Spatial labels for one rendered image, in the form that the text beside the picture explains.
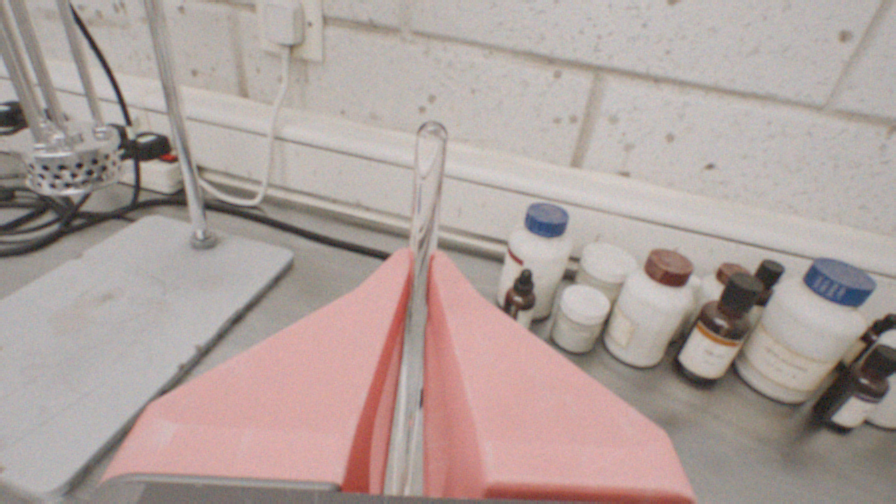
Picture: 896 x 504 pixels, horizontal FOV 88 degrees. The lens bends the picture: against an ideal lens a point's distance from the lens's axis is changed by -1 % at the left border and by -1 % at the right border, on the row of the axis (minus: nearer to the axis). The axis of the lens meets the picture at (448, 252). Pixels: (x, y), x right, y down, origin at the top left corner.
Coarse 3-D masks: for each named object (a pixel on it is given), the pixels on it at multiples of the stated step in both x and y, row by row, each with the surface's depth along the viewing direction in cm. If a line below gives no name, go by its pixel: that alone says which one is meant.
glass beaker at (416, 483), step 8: (392, 448) 18; (416, 448) 18; (392, 456) 18; (416, 456) 18; (392, 464) 18; (416, 464) 18; (392, 472) 18; (416, 472) 18; (416, 480) 19; (384, 488) 18; (416, 488) 19
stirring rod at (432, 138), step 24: (432, 144) 9; (432, 168) 9; (432, 192) 9; (432, 216) 9; (432, 240) 10; (408, 288) 11; (408, 312) 11; (408, 336) 11; (408, 360) 12; (408, 384) 12; (408, 408) 13; (408, 432) 13; (408, 456) 14; (408, 480) 15
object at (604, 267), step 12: (588, 252) 50; (600, 252) 50; (612, 252) 50; (624, 252) 51; (588, 264) 49; (600, 264) 48; (612, 264) 49; (624, 264) 49; (636, 264) 49; (576, 276) 51; (588, 276) 49; (600, 276) 48; (612, 276) 47; (624, 276) 48; (600, 288) 48; (612, 288) 48; (612, 300) 49
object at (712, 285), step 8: (720, 264) 47; (728, 264) 47; (736, 264) 47; (720, 272) 46; (728, 272) 46; (744, 272) 46; (704, 280) 48; (712, 280) 47; (720, 280) 46; (704, 288) 47; (712, 288) 47; (720, 288) 46; (696, 296) 49; (704, 296) 47; (712, 296) 46; (696, 304) 48; (696, 312) 48; (688, 320) 50; (688, 328) 50
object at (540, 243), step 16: (528, 208) 46; (544, 208) 46; (560, 208) 47; (528, 224) 46; (544, 224) 44; (560, 224) 44; (512, 240) 47; (528, 240) 46; (544, 240) 46; (560, 240) 46; (512, 256) 47; (528, 256) 45; (544, 256) 45; (560, 256) 45; (512, 272) 48; (544, 272) 46; (560, 272) 47; (544, 288) 47; (544, 304) 49
